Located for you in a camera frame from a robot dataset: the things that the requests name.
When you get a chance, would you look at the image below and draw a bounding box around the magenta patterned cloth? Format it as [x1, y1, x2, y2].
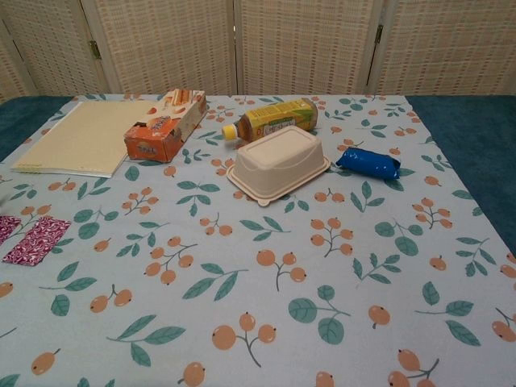
[1, 216, 72, 268]

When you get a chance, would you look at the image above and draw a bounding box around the floral fruit print tablecloth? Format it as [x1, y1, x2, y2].
[0, 93, 516, 387]

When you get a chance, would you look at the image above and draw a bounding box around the yellow label drink bottle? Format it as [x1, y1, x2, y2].
[222, 98, 319, 143]

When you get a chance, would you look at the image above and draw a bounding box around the cream paper pad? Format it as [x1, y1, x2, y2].
[10, 100, 155, 179]

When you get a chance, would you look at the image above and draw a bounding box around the blue foil snack packet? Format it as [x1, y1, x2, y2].
[335, 146, 402, 181]

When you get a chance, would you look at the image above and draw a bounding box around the woven folding screen panel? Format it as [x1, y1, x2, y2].
[365, 0, 516, 97]
[0, 19, 34, 104]
[235, 0, 384, 97]
[0, 0, 110, 98]
[80, 0, 239, 97]

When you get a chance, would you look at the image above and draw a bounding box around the orange biscuit box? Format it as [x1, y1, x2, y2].
[123, 89, 208, 164]

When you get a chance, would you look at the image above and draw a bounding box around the beige pulp food container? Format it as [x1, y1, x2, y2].
[226, 124, 331, 208]

